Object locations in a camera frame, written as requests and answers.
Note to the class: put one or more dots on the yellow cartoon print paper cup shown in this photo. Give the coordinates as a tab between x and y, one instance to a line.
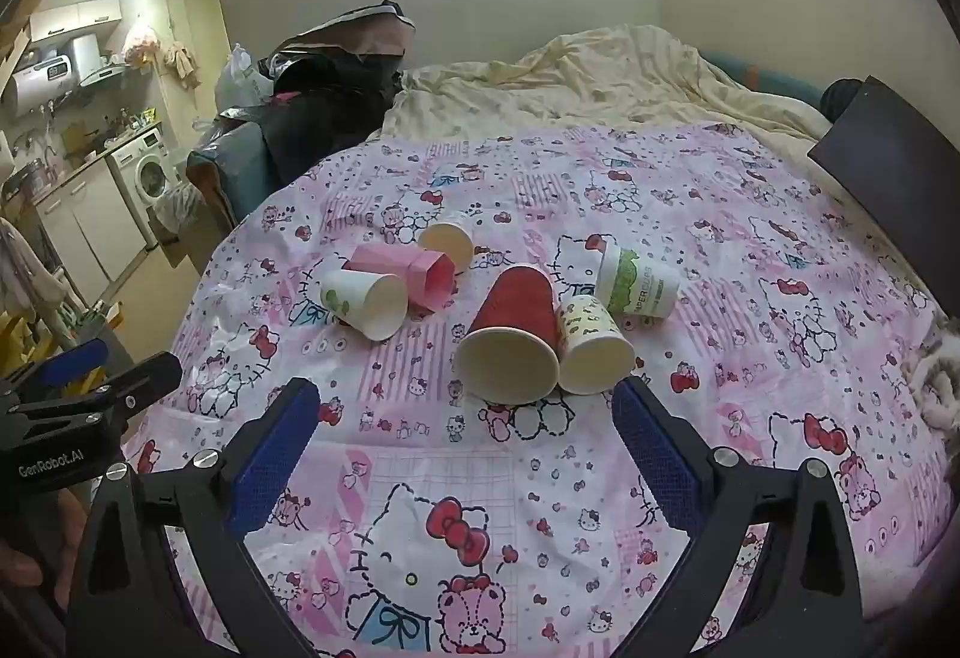
594	347

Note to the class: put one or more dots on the white plastic bag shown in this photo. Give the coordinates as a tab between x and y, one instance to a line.
241	75

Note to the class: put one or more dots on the pink cartoon printed blanket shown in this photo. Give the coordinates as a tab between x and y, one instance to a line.
750	238

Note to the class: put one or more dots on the white cup with green leaves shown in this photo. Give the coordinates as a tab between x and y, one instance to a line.
366	307

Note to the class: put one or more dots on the hanging beige cloth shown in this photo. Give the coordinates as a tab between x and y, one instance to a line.
182	62

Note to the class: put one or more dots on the white fluffy toy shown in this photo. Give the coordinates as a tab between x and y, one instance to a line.
937	380

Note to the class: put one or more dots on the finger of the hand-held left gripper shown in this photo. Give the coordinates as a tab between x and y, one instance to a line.
64	364
142	379

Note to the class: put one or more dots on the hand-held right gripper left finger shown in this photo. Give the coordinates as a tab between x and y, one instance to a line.
268	459

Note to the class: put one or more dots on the white washing machine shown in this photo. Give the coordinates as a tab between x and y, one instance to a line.
148	174

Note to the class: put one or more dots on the metal pot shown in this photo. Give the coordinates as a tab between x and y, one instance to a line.
22	180

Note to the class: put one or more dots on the grey blue chair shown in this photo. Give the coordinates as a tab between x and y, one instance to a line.
225	174

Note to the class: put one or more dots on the hanging pink plastic bag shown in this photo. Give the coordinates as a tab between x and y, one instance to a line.
142	45

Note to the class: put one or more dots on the cream duvet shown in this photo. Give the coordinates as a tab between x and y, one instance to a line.
600	73

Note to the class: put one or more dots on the blue bed headboard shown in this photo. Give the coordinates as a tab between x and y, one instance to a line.
757	79

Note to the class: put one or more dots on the red paper cup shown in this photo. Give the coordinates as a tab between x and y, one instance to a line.
511	335

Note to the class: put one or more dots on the dark brown board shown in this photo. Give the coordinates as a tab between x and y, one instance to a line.
889	148

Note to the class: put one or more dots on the white kitchen counter cabinet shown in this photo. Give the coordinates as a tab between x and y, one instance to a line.
90	219

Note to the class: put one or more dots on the white wall cabinet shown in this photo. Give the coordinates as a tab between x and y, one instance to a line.
75	18

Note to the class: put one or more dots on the pink paper cup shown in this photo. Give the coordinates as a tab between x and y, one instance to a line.
409	272

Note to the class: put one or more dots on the white cup with green label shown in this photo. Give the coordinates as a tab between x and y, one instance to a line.
639	284

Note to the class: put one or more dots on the beige paper cup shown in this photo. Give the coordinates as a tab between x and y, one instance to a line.
448	242

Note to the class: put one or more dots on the white water heater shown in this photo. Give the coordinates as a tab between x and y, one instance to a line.
39	81

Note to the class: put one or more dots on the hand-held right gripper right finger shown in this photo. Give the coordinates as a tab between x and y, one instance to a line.
661	459

